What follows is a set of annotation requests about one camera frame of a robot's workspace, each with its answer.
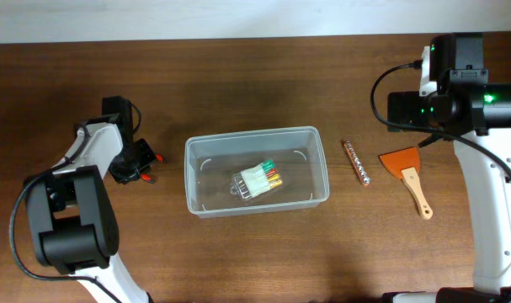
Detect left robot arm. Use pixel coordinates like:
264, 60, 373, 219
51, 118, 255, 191
15, 96, 162, 302

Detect orange socket rail with sockets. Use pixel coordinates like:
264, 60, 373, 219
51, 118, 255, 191
342, 141, 371, 187

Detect clear case of coloured bits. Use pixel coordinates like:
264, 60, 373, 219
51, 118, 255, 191
230, 159, 283, 201

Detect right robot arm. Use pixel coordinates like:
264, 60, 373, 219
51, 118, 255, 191
375, 33, 511, 302

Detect orange scraper with wooden handle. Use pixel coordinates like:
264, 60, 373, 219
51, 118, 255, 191
379, 146, 433, 220

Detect clear plastic container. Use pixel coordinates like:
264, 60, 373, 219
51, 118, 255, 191
184, 126, 330, 218

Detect red handled pliers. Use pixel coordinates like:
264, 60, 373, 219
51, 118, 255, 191
139, 154, 167, 184

